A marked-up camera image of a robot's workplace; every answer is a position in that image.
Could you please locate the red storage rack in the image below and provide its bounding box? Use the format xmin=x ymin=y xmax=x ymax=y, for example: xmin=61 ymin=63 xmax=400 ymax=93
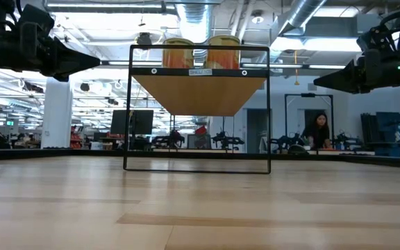
xmin=70 ymin=125 xmax=83 ymax=149

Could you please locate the black monitor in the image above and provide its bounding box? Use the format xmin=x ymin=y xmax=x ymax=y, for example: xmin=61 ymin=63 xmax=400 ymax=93
xmin=112 ymin=109 xmax=155 ymax=136

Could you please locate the corn can orange label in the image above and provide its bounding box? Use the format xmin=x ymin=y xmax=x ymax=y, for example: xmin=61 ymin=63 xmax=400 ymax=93
xmin=161 ymin=37 xmax=196 ymax=69
xmin=205 ymin=34 xmax=242 ymax=70

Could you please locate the rectangular ceiling light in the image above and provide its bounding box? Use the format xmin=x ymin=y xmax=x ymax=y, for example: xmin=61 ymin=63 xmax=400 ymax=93
xmin=271 ymin=36 xmax=363 ymax=53

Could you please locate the dark blue partition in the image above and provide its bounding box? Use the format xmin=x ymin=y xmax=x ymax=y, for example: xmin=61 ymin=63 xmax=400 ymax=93
xmin=360 ymin=111 xmax=400 ymax=158

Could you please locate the white building column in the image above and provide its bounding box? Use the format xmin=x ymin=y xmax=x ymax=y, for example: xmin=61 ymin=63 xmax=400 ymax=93
xmin=41 ymin=76 xmax=74 ymax=150

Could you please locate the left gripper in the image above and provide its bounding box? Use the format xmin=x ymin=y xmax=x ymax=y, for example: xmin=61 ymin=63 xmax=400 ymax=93
xmin=15 ymin=22 xmax=101 ymax=83

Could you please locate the black frame wooden shelf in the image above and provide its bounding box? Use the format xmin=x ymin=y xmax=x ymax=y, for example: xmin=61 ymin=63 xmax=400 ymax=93
xmin=123 ymin=44 xmax=272 ymax=175

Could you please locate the black chair back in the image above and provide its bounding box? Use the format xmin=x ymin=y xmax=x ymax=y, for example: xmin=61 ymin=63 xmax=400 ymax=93
xmin=287 ymin=144 xmax=309 ymax=155

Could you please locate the black ceiling device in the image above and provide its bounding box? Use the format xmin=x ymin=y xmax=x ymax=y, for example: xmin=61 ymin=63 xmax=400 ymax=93
xmin=136 ymin=32 xmax=153 ymax=47

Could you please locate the grey door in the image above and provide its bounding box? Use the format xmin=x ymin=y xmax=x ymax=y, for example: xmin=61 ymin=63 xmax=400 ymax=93
xmin=247 ymin=108 xmax=272 ymax=154

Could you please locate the ribbed silver ceiling duct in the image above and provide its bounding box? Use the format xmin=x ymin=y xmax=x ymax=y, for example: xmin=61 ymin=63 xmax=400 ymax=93
xmin=174 ymin=3 xmax=215 ymax=63

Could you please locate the table with red mat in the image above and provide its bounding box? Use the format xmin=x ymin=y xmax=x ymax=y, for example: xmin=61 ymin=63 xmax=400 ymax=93
xmin=307 ymin=147 xmax=376 ymax=156

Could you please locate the grey box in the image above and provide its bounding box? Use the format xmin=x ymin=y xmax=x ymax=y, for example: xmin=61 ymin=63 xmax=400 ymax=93
xmin=186 ymin=134 xmax=213 ymax=151

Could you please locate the long ceiling light fixture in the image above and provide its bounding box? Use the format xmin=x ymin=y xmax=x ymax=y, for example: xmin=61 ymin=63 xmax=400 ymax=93
xmin=42 ymin=0 xmax=168 ymax=14

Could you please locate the yellow hanging pendant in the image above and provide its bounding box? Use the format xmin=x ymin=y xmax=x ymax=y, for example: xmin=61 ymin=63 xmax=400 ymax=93
xmin=292 ymin=50 xmax=301 ymax=86

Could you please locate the black stand frame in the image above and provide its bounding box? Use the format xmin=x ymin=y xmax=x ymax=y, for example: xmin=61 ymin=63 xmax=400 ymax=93
xmin=283 ymin=92 xmax=335 ymax=151

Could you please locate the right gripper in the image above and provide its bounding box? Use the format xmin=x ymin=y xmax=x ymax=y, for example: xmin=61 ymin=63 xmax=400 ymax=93
xmin=312 ymin=47 xmax=400 ymax=95

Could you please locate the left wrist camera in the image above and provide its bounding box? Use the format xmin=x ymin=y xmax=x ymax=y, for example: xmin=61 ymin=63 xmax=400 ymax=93
xmin=16 ymin=3 xmax=56 ymax=34

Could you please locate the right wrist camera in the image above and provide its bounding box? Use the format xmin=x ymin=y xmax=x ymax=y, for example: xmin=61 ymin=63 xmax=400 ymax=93
xmin=356 ymin=24 xmax=397 ymax=52

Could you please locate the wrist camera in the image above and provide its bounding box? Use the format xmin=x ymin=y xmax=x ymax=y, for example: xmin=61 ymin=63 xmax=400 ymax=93
xmin=356 ymin=24 xmax=397 ymax=52
xmin=16 ymin=3 xmax=56 ymax=34

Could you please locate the white shelf label sticker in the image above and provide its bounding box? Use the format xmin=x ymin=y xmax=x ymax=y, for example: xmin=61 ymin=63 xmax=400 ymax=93
xmin=188 ymin=68 xmax=213 ymax=77

